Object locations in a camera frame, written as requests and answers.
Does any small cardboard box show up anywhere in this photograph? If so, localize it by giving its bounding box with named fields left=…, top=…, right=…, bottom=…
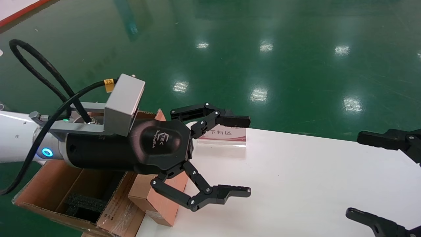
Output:
left=128, top=171, right=188, bottom=227

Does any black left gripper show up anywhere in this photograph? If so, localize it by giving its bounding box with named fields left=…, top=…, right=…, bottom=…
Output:
left=64, top=103, right=252, bottom=212

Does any large open cardboard box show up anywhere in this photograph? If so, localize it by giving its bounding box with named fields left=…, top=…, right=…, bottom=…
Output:
left=12, top=109, right=185, bottom=237

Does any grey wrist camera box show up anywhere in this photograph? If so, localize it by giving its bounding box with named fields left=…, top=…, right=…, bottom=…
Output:
left=105, top=74, right=146, bottom=137

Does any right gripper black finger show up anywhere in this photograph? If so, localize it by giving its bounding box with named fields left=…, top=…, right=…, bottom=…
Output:
left=358, top=128, right=421, bottom=165
left=346, top=207, right=421, bottom=237

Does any acrylic sign with red print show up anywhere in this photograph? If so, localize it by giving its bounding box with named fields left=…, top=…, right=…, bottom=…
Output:
left=192, top=122, right=247, bottom=147

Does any black foam insert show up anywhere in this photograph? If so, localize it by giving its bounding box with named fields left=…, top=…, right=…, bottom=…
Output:
left=64, top=193, right=109, bottom=223

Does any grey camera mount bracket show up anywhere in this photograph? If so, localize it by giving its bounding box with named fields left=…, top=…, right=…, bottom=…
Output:
left=30, top=102, right=107, bottom=142

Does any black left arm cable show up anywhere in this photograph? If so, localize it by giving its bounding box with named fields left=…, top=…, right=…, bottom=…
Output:
left=0, top=39, right=118, bottom=195

